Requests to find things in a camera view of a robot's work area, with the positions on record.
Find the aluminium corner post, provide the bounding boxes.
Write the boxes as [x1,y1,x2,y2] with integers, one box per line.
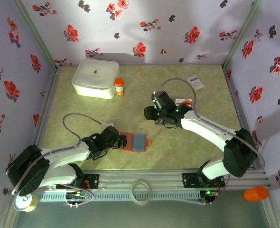
[222,0,264,69]
[11,0,60,72]

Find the orange plastic cup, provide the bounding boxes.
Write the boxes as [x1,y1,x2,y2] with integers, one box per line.
[243,186,269,202]

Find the aluminium side rail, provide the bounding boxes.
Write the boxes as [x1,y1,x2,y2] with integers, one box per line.
[222,65,265,171]
[29,66,63,171]

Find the slotted grey cable duct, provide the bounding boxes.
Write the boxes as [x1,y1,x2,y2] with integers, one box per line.
[39,191,200,202]

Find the long aluminium frame rail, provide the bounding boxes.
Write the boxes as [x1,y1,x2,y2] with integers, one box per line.
[11,167,272,192]

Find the white pill case box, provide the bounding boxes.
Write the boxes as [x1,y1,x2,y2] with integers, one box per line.
[71,58,121,100]

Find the clear tape roll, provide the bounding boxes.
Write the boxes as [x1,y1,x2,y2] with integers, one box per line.
[131,179,153,205]

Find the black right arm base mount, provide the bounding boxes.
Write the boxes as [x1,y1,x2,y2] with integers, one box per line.
[182,172,225,190]

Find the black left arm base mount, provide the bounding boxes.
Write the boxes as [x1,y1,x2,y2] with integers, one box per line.
[56,174,100,190]

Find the orange card holder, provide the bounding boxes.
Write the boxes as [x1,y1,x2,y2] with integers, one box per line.
[118,131,151,153]

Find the lavender arm cable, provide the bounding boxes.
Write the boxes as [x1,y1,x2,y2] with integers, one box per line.
[154,78,266,171]
[11,113,110,195]

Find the green circuit board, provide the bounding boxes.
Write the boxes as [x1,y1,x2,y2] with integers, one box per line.
[200,190,220,198]
[66,191,88,200]

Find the lavender right arm cable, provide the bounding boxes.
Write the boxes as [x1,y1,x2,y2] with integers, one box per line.
[154,78,266,171]

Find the orange pill bottle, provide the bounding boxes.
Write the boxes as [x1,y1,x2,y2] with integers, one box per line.
[114,77,125,96]

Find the lavender base cable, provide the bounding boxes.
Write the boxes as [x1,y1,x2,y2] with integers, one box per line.
[59,184,95,208]
[200,172,231,206]

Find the lavender left arm cable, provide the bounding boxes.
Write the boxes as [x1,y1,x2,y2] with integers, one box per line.
[11,113,110,195]

